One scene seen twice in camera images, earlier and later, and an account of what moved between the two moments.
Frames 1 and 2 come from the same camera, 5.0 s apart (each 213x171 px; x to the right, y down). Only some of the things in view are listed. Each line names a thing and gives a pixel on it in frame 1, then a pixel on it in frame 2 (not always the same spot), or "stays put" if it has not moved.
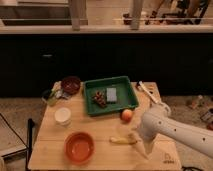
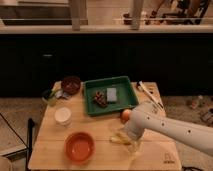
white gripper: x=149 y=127 to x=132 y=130
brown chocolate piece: x=100 y=98 stays put
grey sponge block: x=111 y=94 stays put
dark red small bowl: x=70 y=84 stays put
